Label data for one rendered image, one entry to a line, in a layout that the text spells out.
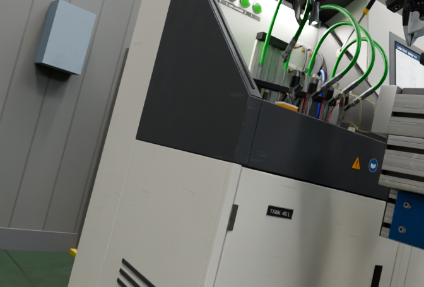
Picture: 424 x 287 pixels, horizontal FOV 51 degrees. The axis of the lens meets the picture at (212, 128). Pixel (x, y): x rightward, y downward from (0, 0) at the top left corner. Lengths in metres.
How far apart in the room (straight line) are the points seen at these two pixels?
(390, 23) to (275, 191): 1.08
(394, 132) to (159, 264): 0.69
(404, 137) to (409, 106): 0.06
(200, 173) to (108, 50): 1.95
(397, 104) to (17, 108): 2.27
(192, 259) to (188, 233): 0.07
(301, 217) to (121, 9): 2.17
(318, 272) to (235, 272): 0.27
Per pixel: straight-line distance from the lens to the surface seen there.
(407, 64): 1.98
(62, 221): 2.98
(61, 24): 2.71
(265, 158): 1.06
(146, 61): 1.60
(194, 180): 1.13
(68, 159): 2.90
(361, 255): 1.38
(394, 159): 0.83
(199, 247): 1.07
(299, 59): 1.85
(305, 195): 1.16
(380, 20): 1.92
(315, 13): 1.28
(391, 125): 0.84
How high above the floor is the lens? 0.79
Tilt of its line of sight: 4 degrees up
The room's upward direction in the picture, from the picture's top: 14 degrees clockwise
